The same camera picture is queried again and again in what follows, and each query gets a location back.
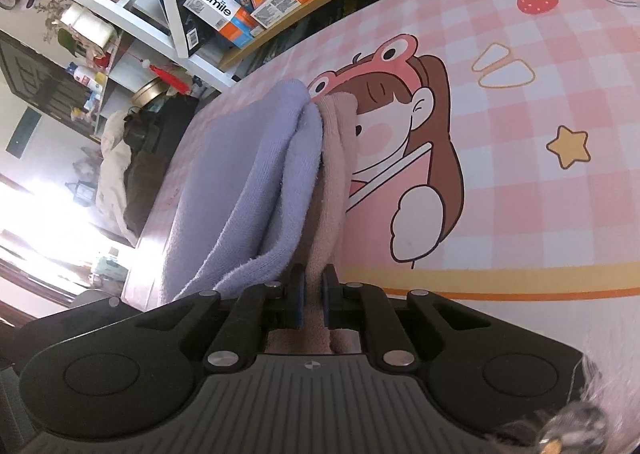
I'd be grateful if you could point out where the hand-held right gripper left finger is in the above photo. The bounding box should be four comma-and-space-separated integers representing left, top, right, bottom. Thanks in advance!
145, 264, 307, 373

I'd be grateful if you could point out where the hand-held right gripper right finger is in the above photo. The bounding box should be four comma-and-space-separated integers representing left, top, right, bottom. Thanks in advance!
322, 264, 494, 373

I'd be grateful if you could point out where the lavender and tan knit sweater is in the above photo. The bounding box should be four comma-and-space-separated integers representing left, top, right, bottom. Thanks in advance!
160, 78, 362, 356

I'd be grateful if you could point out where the olive brown cloth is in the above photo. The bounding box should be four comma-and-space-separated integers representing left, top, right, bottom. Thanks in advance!
122, 151, 172, 235

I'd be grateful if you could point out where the cream white cloth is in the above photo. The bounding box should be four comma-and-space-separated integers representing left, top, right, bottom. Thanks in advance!
96, 108, 139, 248

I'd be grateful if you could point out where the pink checked cartoon table mat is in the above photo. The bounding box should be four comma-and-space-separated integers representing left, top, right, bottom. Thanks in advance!
120, 0, 640, 454

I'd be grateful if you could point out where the red tassel ornament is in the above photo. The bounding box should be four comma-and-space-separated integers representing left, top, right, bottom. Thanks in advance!
141, 58, 194, 95

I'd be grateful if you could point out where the white black and orange box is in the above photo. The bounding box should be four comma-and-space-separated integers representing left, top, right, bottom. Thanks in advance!
181, 0, 257, 48

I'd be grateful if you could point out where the white and wood bookshelf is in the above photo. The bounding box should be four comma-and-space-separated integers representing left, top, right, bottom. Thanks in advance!
22, 0, 481, 90

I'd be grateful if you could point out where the white round jar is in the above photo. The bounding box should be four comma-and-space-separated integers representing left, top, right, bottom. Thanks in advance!
60, 4, 114, 53

